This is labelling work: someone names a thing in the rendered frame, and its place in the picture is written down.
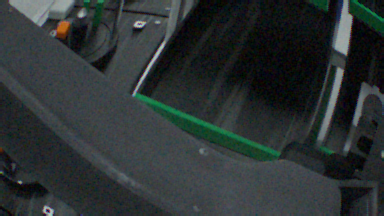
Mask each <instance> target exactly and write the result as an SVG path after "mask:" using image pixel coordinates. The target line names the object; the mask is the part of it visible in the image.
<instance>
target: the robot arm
mask: <svg viewBox="0 0 384 216"><path fill-rule="evenodd" d="M0 147H1V149H3V150H4V151H5V152H6V153H7V154H8V155H9V156H10V157H11V158H12V159H13V160H14V161H15V162H16V163H17V164H19V165H20V166H21V167H22V168H23V169H24V170H25V171H26V172H28V173H29V175H30V176H32V177H33V178H34V179H35V180H36V181H38V182H39V183H40V184H41V185H42V186H44V187H45V188H46V189H47V190H48V191H50V192H51V193H53V195H54V196H56V197H57V198H59V199H60V200H61V201H62V202H63V203H65V204H67V205H68V206H69V207H70V208H72V209H73V210H75V211H76V212H78V213H79V214H80V215H82V216H384V115H383V114H381V113H379V112H378V111H376V110H374V109H373V108H371V111H370V116H369V117H368V118H367V119H366V118H364V117H363V116H360V117H359V120H358V124H357V127H356V130H355V132H354V136H353V139H352V143H351V144H350V148H349V151H348V153H347V157H346V156H343V155H341V154H338V153H335V152H333V153H331V154H330V155H329V157H328V155H327V154H326V153H324V152H321V151H318V150H317V149H314V148H311V147H309V146H306V145H305V144H304V145H303V144H302V143H299V142H297V141H293V142H291V143H290V144H288V145H286V146H285V148H284V150H283V151H282V152H281V154H280V155H279V158H278V160H277V161H268V162H258V163H247V164H244V163H242V162H238V161H236V160H235V159H233V158H229V157H228V156H225V155H223V154H219V153H217V152H215V151H214V150H213V149H212V148H210V147H209V146H206V145H204V144H203V143H201V142H200V141H198V140H197V139H195V138H194V137H192V136H191V135H189V134H188V133H186V132H185V131H183V130H182V129H180V128H179V127H177V126H176V125H174V124H173V123H171V122H170V121H168V120H167V119H165V118H164V117H162V116H160V115H159V114H157V113H156V112H154V111H153V110H152V109H151V108H149V107H148V106H146V105H145V104H143V103H142V102H140V100H138V99H137V98H135V97H134V96H132V95H130V94H129V93H127V91H125V90H124V89H123V88H122V87H119V86H118V85H117V84H116V83H115V82H113V81H111V80H110V79H109V78H108V77H106V76H105V75H104V74H103V73H101V72H100V71H99V70H97V69H96V68H94V67H93V66H92V65H90V64H89V63H87V61H85V60H84V59H82V58H81V57H79V56H78V55H77V54H76V53H75V52H73V51H72V50H70V49H69V48H68V47H67V46H65V45H64V44H63V43H61V42H60V41H58V40H57V39H55V37H54V36H52V35H51V34H50V33H48V32H47V31H46V30H44V29H42V28H41V27H40V26H39V25H37V24H36V23H35V22H34V21H32V20H30V19H29V18H28V17H27V16H26V15H25V14H23V13H21V12H20V11H19V10H18V9H16V8H15V7H14V6H12V5H11V4H10V3H9V0H0Z"/></svg>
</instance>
